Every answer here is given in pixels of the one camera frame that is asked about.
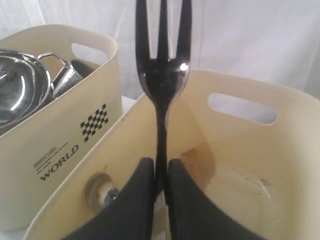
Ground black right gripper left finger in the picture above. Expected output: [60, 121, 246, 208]
[64, 157, 154, 240]

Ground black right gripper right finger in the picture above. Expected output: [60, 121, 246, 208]
[167, 158, 258, 240]

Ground steel fork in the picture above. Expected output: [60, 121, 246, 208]
[135, 0, 193, 203]

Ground steel mug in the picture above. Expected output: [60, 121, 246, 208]
[37, 52, 88, 100]

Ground steel bowls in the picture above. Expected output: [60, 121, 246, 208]
[0, 49, 53, 129]

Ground steel spoon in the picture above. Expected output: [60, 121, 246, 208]
[85, 172, 120, 212]

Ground cream bin triangle mark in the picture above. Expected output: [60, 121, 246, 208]
[24, 69, 320, 240]

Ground cream bin circle mark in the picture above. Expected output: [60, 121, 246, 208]
[0, 24, 123, 231]

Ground white backdrop curtain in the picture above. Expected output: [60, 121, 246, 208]
[0, 0, 320, 99]

